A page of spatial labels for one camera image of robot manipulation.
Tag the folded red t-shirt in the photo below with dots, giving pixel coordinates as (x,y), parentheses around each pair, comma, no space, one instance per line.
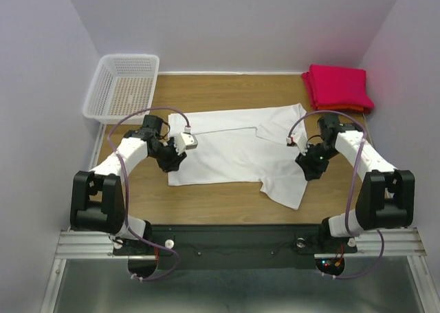
(331,85)

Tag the circuit board with leds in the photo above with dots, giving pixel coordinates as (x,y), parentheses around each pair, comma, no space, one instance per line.
(331,264)

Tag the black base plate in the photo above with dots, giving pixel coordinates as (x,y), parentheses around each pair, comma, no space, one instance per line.
(223,247)

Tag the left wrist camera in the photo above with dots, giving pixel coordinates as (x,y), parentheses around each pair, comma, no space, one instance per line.
(185,141)

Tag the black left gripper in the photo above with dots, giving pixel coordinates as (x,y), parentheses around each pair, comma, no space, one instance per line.
(172,164)

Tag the aluminium rail frame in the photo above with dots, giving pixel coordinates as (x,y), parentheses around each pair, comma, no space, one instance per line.
(385,204)

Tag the white t-shirt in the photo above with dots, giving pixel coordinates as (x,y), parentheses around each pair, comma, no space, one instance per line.
(244,145)

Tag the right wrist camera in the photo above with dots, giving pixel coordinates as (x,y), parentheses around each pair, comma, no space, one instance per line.
(298,139)

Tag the white plastic basket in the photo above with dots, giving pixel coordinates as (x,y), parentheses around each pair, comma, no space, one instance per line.
(121,85)

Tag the folded orange t-shirt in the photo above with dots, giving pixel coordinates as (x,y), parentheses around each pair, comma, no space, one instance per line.
(350,108)

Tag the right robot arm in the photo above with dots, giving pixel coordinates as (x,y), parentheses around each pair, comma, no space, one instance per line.
(387,194)

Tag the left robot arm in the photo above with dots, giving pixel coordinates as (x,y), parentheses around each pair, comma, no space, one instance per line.
(98,195)

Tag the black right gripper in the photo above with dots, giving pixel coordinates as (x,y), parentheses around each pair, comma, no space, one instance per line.
(311,170)

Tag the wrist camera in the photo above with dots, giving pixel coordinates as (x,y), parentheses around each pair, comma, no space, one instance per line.
(185,141)
(298,139)

